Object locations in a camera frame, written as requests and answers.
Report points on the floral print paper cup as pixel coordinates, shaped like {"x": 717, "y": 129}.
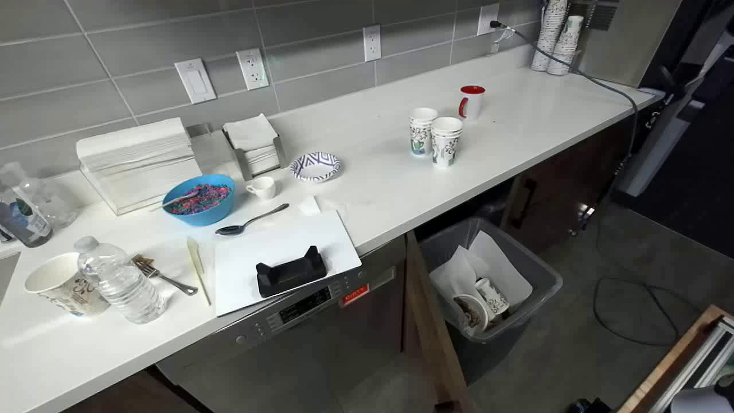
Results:
{"x": 447, "y": 122}
{"x": 426, "y": 113}
{"x": 446, "y": 150}
{"x": 420, "y": 140}

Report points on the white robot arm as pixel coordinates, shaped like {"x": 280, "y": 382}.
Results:
{"x": 657, "y": 144}

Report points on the small white cup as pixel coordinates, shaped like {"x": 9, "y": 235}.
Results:
{"x": 262, "y": 186}

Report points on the discarded paper cup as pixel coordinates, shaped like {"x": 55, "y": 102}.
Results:
{"x": 473, "y": 313}
{"x": 494, "y": 293}

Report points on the white paper towel stack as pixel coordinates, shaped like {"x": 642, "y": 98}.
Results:
{"x": 138, "y": 164}

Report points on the tall stack of paper cups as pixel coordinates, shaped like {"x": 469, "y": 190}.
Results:
{"x": 568, "y": 47}
{"x": 552, "y": 30}

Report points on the large floral paper cup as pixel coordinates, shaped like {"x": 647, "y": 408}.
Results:
{"x": 61, "y": 286}

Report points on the blue white patterned bowl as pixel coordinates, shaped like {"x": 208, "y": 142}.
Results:
{"x": 315, "y": 166}

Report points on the black plastic holder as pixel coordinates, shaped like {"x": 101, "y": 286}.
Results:
{"x": 290, "y": 276}

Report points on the white cutting board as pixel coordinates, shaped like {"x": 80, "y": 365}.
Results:
{"x": 267, "y": 244}

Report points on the open cabinet door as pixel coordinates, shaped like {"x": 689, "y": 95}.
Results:
{"x": 432, "y": 328}

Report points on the dark metal spoon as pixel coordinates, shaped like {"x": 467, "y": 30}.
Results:
{"x": 231, "y": 227}

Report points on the white paper sheet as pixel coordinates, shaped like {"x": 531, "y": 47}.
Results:
{"x": 497, "y": 265}

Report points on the white mug red inside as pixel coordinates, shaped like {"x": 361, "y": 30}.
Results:
{"x": 470, "y": 106}

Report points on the steel dishwasher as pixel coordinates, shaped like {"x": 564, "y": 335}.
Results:
{"x": 306, "y": 358}

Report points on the blue plastic bowl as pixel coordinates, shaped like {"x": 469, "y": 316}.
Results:
{"x": 201, "y": 200}

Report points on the pale wooden stick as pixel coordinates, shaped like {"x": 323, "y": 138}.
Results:
{"x": 198, "y": 267}

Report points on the dark wooden cabinet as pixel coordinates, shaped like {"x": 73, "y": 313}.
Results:
{"x": 552, "y": 190}

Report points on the grey trash bin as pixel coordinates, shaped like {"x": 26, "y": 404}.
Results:
{"x": 536, "y": 305}

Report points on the metal fork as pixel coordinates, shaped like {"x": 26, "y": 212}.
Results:
{"x": 150, "y": 267}

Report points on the clear plastic water bottle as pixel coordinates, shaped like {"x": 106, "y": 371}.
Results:
{"x": 118, "y": 277}

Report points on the brown sink cabinet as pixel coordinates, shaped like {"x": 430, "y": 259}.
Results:
{"x": 130, "y": 397}

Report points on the clear glass jar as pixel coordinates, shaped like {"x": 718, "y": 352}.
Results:
{"x": 23, "y": 214}

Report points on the white wall outlet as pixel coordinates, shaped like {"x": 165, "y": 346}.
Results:
{"x": 252, "y": 70}
{"x": 486, "y": 16}
{"x": 372, "y": 41}

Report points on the white light switch plate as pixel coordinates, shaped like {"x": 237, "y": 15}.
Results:
{"x": 196, "y": 80}

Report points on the light wooden frame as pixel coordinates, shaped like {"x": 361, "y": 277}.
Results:
{"x": 666, "y": 368}

